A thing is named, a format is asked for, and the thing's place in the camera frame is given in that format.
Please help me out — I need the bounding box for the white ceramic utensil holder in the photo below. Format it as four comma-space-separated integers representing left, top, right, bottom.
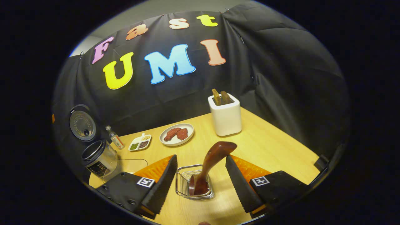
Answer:
208, 93, 242, 137

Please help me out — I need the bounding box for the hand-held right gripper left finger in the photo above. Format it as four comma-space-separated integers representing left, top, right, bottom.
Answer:
96, 154, 178, 219

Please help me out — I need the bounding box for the white divided dish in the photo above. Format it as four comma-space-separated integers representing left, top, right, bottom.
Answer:
128, 133, 152, 152

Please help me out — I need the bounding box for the metal wire chopstick holder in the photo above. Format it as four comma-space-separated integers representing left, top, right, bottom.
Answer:
176, 164, 215, 200

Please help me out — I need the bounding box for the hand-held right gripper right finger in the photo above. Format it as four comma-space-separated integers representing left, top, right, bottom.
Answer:
225, 155, 310, 219

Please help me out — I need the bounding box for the white round plate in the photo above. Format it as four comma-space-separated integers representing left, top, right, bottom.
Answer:
159, 123, 195, 147

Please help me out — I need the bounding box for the clear glass tray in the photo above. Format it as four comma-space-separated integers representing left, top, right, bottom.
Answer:
102, 159, 148, 183

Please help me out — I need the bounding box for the small dark block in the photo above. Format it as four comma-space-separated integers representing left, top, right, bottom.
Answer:
314, 155, 330, 172

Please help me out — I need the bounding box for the black backdrop cloth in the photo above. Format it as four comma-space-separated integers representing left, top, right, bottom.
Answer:
52, 3, 350, 175

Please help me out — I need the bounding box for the grey silver rice cooker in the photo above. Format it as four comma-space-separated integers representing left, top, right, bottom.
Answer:
69, 104, 119, 178

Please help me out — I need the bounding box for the small clear glass bottle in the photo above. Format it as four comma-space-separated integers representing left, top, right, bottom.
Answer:
105, 125, 125, 150

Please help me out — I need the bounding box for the brown wooden spoon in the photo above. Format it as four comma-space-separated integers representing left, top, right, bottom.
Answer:
188, 141, 238, 196

